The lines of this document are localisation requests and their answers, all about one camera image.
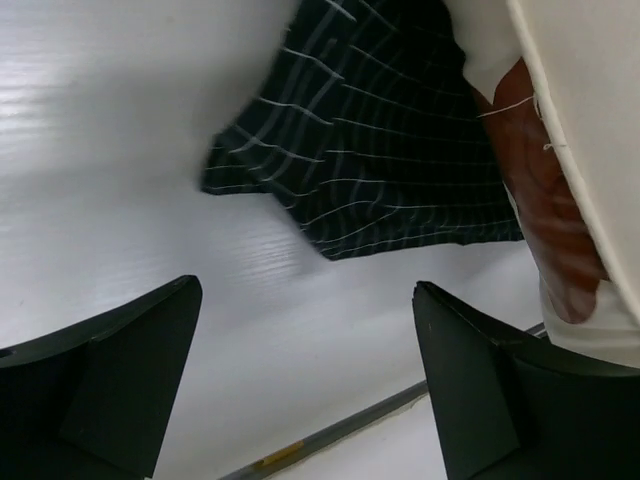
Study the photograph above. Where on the aluminium rail front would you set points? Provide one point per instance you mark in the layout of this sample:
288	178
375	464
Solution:
393	439

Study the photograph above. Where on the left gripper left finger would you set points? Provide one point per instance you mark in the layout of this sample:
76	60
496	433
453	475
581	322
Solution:
93	400

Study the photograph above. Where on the dark plaid pillowcase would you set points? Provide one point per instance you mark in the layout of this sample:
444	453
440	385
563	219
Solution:
366	132

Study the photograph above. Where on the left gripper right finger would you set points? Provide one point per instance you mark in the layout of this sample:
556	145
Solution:
510	405

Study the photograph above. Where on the cream pillow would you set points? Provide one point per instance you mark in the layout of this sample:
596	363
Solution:
557	85

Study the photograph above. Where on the small yellow tape piece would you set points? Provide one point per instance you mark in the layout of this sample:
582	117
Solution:
279	455

